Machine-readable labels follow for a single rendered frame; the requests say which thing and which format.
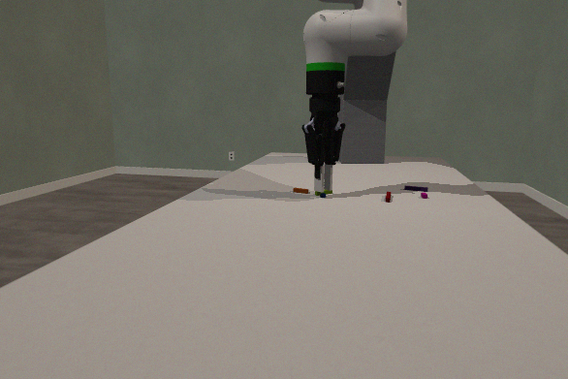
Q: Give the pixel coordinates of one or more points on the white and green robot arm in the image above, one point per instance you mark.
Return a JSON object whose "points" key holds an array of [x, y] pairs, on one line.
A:
{"points": [[374, 28]]}

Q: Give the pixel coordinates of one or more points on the purple rod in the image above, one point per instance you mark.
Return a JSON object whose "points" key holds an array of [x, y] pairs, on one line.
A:
{"points": [[415, 188]]}

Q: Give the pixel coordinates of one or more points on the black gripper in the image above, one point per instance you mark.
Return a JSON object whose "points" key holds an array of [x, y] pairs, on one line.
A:
{"points": [[323, 136]]}

